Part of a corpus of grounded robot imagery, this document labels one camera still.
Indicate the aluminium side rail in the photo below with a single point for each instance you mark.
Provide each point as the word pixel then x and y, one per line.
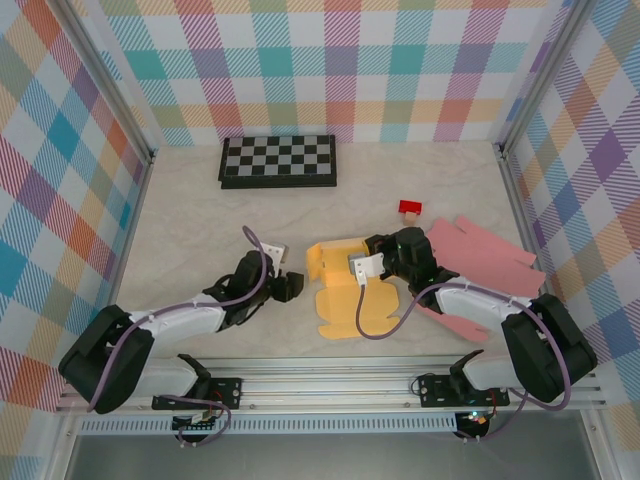
pixel 524 225
pixel 122 260

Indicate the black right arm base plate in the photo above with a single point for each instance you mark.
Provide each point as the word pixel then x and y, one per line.
pixel 432 392

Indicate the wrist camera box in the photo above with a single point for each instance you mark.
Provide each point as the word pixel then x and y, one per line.
pixel 276 252
pixel 367 267

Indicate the small controller board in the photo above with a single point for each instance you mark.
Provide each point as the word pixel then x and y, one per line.
pixel 475 418
pixel 200 419

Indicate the pink paper box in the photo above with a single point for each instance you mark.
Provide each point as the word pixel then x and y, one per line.
pixel 480 250

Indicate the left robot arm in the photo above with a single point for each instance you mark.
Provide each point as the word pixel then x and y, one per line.
pixel 165 320

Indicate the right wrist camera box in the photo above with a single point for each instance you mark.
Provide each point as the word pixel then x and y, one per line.
pixel 367 267

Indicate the aluminium mounting rail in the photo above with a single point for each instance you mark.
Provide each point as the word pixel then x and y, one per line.
pixel 325 385

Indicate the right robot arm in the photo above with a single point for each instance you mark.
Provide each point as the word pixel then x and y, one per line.
pixel 475 300

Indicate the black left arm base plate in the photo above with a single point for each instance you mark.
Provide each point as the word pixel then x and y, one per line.
pixel 227 392

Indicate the yellow paper box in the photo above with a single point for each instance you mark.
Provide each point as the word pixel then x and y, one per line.
pixel 345 305

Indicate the red block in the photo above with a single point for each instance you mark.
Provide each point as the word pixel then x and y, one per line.
pixel 410 206

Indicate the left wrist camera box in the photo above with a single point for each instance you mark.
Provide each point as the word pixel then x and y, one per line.
pixel 276 252

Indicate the black folding chessboard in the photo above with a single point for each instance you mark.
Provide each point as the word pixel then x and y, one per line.
pixel 277 157

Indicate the aluminium frame post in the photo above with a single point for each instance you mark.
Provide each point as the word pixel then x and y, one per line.
pixel 537 75
pixel 110 82

